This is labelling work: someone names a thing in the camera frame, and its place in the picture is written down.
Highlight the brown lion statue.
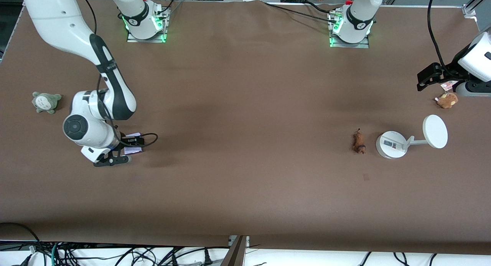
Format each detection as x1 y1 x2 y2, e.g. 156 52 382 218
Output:
352 128 367 155

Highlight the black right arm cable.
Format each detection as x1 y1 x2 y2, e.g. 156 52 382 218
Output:
77 0 158 148

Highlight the black looped floor cable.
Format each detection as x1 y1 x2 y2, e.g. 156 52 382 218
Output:
0 222 42 255

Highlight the aluminium frame profile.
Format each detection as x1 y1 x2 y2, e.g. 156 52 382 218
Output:
221 235 250 266

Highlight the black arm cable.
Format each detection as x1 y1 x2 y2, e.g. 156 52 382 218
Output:
77 0 158 148
427 0 447 69

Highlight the brown hamster plush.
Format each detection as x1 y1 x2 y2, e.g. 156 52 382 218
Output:
435 92 459 109

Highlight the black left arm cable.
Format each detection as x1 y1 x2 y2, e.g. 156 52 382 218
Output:
427 0 447 69

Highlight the grey-green totoro plush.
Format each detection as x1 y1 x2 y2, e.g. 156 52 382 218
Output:
31 91 63 114

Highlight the aluminium corner bracket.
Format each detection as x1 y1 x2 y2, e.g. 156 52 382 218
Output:
462 0 484 18

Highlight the black cable on table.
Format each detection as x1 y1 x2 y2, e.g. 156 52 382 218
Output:
264 2 340 24

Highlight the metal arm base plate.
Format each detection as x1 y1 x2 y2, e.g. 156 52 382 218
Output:
328 10 370 49
127 6 169 43

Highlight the white round-base stand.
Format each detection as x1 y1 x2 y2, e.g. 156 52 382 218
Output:
375 115 448 159

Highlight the brown table cover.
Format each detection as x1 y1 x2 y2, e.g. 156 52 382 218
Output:
0 0 491 248

